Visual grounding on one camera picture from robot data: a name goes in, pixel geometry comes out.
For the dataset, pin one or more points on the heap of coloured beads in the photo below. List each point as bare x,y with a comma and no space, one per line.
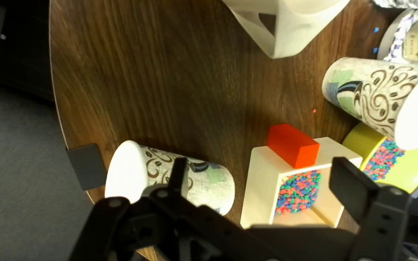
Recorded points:
298,192
383,159

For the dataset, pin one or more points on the crumpled aluminium foil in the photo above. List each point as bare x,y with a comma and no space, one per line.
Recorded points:
408,3

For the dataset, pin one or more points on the white patterned paper plate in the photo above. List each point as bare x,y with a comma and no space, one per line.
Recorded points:
392,40

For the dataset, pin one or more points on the white plastic object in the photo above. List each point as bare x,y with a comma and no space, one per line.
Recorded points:
296,25

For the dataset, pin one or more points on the black furniture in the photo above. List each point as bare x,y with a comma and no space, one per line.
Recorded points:
13,43

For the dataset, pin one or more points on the yellow bowl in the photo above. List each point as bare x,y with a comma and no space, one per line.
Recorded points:
412,170

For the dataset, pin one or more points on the patterned paper cup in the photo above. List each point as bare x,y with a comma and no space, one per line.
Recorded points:
209,181
372,92

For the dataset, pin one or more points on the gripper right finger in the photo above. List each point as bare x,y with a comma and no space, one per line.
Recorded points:
383,214

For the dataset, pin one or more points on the cream wooden box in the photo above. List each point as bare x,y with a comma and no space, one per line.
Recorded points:
263,181

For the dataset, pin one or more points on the red wooden block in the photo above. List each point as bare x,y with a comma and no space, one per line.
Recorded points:
292,145

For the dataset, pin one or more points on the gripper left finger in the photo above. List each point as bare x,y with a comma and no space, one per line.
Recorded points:
165,221

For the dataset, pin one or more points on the black square clamp plate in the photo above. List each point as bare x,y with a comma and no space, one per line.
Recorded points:
86,167

